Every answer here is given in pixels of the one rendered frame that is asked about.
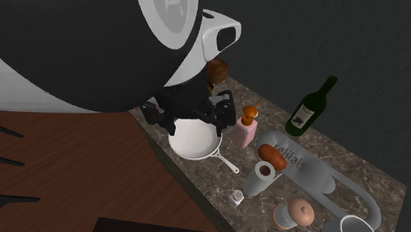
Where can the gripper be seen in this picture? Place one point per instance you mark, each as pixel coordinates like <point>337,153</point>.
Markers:
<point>184,94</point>

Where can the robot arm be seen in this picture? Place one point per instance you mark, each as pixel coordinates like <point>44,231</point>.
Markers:
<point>80,48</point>

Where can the white frying pan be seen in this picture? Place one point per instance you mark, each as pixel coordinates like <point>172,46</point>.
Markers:
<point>192,139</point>

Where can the brown round object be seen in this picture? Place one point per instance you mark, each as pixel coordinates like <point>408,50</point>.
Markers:
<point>217,71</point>

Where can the pink pump bottle, orange top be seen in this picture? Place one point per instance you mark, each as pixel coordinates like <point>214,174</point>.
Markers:
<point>244,133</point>

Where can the white salt shaker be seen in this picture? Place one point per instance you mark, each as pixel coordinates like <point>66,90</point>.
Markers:
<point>236,197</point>

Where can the white paper towel roll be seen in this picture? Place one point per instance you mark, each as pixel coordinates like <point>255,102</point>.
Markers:
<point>257,183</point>

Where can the dark green wine bottle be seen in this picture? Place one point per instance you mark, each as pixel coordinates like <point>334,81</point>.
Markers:
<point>306,112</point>

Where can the grey long curved object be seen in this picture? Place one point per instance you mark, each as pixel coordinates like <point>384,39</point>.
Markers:
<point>316,175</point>

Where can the grey jar with tan lid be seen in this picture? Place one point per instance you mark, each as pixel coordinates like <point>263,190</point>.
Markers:
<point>297,212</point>

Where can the white cup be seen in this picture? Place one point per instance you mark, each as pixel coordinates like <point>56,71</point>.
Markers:
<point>350,225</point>

